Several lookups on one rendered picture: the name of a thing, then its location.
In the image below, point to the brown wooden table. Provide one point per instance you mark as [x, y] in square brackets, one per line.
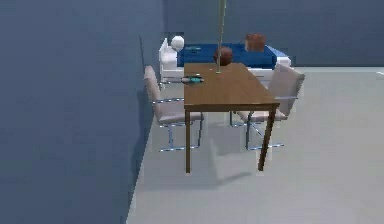
[230, 90]

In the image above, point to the white round pillow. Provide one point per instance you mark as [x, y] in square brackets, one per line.
[177, 43]

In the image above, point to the brown basketball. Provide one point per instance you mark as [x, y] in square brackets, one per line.
[224, 56]

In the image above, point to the olive green lamp pole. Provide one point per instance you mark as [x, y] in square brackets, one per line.
[220, 33]

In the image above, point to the reddish brown box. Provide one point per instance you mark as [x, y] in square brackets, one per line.
[255, 42]

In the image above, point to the white bed with blue cover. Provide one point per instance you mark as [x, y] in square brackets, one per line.
[246, 56]

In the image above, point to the teal and black small object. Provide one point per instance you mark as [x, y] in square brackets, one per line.
[194, 79]

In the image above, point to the beige metal-frame chair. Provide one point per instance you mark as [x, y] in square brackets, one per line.
[166, 110]
[285, 88]

